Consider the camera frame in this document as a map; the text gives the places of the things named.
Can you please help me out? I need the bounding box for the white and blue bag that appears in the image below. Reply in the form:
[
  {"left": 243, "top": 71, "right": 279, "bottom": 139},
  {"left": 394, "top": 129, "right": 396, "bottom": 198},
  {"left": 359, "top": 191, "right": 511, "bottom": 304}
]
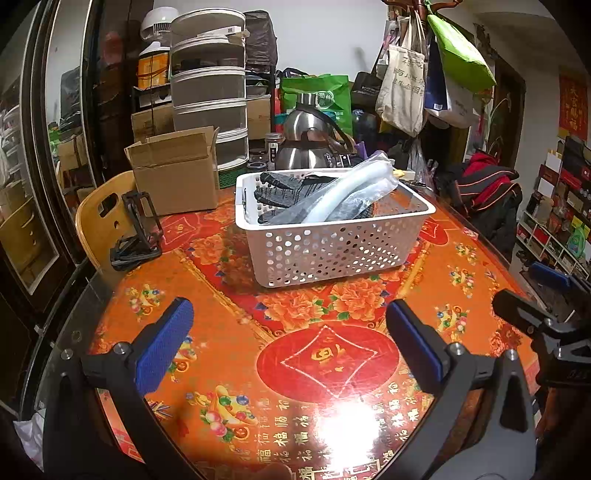
[{"left": 424, "top": 41, "right": 476, "bottom": 129}]

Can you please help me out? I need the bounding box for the white perforated plastic basket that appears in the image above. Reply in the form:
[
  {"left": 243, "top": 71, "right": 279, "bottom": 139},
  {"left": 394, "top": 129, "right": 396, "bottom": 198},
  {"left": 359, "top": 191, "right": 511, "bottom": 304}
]
[{"left": 235, "top": 168, "right": 437, "bottom": 288}]

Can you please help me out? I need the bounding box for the white desk fan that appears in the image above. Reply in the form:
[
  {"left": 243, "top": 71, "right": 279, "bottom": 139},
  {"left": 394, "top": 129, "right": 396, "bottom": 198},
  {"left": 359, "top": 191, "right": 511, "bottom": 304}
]
[{"left": 140, "top": 7, "right": 174, "bottom": 51}]

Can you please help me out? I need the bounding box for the red and black jacket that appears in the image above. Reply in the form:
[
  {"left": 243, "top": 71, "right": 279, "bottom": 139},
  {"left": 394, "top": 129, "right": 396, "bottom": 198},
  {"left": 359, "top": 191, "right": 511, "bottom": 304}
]
[{"left": 450, "top": 152, "right": 522, "bottom": 259}]

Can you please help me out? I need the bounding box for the grey stacked drawer tower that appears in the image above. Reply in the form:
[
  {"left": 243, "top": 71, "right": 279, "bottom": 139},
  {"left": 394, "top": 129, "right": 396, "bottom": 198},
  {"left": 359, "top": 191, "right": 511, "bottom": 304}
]
[{"left": 168, "top": 8, "right": 250, "bottom": 172}]

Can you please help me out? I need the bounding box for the white shelf of boxes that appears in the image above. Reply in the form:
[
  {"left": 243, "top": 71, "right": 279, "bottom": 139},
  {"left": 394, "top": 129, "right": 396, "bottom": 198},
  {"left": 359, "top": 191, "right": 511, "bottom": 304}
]
[{"left": 515, "top": 136, "right": 591, "bottom": 278}]

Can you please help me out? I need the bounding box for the beige canvas tote bag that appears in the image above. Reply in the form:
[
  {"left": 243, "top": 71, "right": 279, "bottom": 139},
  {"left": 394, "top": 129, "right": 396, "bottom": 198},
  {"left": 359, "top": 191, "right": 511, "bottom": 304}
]
[{"left": 375, "top": 18, "right": 428, "bottom": 138}]

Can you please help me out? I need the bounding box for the black folding stand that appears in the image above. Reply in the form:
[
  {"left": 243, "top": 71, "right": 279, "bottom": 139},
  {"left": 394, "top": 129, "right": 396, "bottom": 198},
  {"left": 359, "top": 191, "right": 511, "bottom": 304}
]
[{"left": 109, "top": 190, "right": 163, "bottom": 272}]

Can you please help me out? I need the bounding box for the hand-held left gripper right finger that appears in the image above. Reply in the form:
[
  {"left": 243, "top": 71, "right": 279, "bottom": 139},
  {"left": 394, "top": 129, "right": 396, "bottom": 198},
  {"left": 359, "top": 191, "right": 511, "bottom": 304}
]
[{"left": 385, "top": 299, "right": 539, "bottom": 480}]

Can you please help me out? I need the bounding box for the red wall poster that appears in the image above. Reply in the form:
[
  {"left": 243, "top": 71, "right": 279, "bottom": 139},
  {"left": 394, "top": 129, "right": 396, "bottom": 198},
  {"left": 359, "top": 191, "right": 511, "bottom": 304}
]
[{"left": 558, "top": 74, "right": 589, "bottom": 141}]

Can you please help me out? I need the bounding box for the green shopping bag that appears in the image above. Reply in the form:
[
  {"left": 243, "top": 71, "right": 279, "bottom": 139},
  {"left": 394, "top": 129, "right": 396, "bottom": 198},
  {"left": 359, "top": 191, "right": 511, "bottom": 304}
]
[{"left": 279, "top": 74, "right": 354, "bottom": 137}]

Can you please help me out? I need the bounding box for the dark wooden door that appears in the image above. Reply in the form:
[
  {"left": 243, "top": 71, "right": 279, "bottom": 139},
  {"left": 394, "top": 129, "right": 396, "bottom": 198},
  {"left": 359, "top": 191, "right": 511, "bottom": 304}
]
[{"left": 485, "top": 60, "right": 527, "bottom": 167}]

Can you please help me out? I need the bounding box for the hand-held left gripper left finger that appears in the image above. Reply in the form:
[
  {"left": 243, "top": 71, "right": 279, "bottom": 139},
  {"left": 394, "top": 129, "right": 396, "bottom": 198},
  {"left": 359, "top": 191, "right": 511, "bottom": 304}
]
[{"left": 41, "top": 296, "right": 206, "bottom": 480}]

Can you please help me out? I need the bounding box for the dark grey dotted glove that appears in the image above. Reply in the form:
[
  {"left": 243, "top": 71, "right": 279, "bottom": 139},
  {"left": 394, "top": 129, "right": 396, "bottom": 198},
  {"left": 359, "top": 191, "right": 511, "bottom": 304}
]
[
  {"left": 256, "top": 185, "right": 400, "bottom": 227},
  {"left": 253, "top": 172, "right": 345, "bottom": 206}
]

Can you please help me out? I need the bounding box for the yellow wooden chair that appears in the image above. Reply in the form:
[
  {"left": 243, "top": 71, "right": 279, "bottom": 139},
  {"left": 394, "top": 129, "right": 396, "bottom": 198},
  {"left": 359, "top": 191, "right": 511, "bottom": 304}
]
[{"left": 75, "top": 170, "right": 162, "bottom": 278}]

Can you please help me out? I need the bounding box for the light green hanging tote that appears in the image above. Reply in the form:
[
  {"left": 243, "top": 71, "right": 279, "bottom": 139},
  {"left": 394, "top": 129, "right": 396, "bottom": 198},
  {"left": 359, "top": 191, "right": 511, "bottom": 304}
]
[{"left": 427, "top": 4, "right": 497, "bottom": 93}]

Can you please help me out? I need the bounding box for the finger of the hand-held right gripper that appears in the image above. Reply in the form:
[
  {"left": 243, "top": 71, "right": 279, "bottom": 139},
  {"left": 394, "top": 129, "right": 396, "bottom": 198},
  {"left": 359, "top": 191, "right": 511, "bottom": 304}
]
[
  {"left": 527, "top": 261, "right": 591, "bottom": 301},
  {"left": 492, "top": 290, "right": 591, "bottom": 352}
]

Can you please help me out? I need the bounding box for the black plastic bag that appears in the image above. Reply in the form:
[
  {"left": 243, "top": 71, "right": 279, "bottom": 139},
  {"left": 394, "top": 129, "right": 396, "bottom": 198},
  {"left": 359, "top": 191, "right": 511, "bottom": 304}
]
[{"left": 244, "top": 10, "right": 279, "bottom": 70}]

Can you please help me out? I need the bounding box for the yellow and black container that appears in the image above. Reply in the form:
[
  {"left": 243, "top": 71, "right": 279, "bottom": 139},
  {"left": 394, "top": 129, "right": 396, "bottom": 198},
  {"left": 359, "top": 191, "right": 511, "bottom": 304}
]
[{"left": 137, "top": 48, "right": 171, "bottom": 89}]

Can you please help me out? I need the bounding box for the green woven basket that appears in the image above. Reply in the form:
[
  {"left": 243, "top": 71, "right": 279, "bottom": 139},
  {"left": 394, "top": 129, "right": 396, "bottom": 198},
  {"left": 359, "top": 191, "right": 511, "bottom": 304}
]
[{"left": 218, "top": 168, "right": 252, "bottom": 189}]

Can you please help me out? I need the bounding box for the mirrored wardrobe door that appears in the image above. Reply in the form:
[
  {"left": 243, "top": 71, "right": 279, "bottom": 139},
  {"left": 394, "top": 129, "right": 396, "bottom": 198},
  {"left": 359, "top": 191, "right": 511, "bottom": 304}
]
[{"left": 21, "top": 0, "right": 105, "bottom": 296}]

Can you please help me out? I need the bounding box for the plastic-wrapped white tube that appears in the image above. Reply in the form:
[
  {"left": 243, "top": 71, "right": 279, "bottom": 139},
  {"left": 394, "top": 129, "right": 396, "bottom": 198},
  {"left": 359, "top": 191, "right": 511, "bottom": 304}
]
[{"left": 302, "top": 150, "right": 400, "bottom": 224}]

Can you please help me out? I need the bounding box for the stainless steel kettle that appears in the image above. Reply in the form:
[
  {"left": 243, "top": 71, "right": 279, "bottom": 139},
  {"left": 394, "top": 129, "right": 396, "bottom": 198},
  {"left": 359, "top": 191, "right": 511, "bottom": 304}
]
[{"left": 274, "top": 91, "right": 365, "bottom": 171}]

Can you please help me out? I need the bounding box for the open brown cardboard box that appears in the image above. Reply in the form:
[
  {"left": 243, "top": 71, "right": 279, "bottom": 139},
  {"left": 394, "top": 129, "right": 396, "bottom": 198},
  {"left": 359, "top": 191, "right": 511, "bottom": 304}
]
[{"left": 124, "top": 126, "right": 221, "bottom": 217}]

